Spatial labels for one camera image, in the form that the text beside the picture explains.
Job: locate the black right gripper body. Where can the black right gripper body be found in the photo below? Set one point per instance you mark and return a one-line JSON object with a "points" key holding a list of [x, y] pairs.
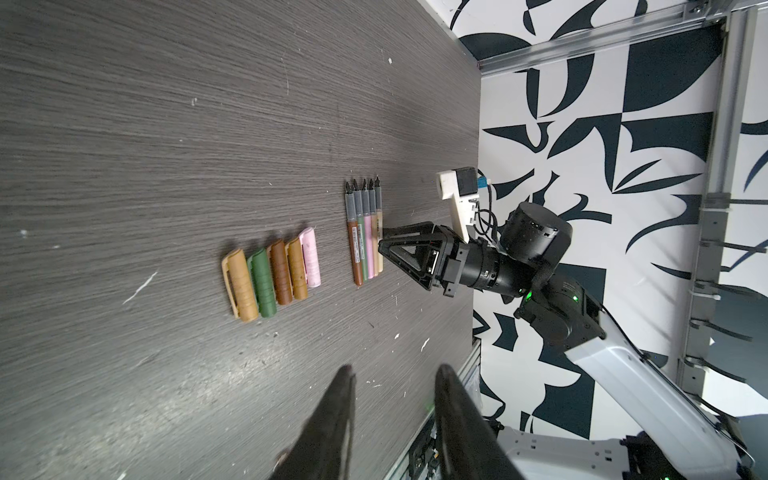
{"points": [[480, 266]]}

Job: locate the light tan pen cap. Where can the light tan pen cap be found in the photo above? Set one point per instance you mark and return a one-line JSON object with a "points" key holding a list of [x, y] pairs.
{"points": [[239, 286]]}

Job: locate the pink pen cap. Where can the pink pen cap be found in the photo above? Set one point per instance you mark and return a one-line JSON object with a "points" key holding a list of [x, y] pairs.
{"points": [[307, 240]]}

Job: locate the brown pen cap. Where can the brown pen cap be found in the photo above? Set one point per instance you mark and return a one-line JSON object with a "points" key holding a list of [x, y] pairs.
{"points": [[280, 272]]}

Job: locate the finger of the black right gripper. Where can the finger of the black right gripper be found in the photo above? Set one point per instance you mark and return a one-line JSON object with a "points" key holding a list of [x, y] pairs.
{"points": [[421, 258], [418, 232]]}

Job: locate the brown capped pink marker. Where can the brown capped pink marker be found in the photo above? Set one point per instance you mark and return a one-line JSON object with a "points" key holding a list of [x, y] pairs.
{"points": [[367, 229]]}

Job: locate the dark brown marker pen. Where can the dark brown marker pen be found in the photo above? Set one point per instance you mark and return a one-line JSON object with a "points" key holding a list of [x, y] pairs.
{"points": [[352, 228]]}

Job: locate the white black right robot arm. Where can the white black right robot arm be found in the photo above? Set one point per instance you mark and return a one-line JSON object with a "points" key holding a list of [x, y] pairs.
{"points": [[570, 321]]}

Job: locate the green capped tan marker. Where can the green capped tan marker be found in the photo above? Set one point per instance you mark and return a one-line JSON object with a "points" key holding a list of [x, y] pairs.
{"points": [[373, 226]]}

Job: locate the tan marker pen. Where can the tan marker pen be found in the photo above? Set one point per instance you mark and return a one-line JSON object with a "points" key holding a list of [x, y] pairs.
{"points": [[378, 223]]}

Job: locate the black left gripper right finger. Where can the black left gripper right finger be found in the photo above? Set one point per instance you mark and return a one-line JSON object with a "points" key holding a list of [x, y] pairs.
{"points": [[467, 447]]}

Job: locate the green marker pen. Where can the green marker pen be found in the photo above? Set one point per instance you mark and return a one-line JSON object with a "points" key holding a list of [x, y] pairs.
{"points": [[360, 221]]}

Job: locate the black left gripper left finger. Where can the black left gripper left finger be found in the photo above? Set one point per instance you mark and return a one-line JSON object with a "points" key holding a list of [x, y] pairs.
{"points": [[324, 447]]}

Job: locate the green pen cap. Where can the green pen cap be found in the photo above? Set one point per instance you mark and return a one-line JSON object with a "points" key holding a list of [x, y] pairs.
{"points": [[259, 267]]}

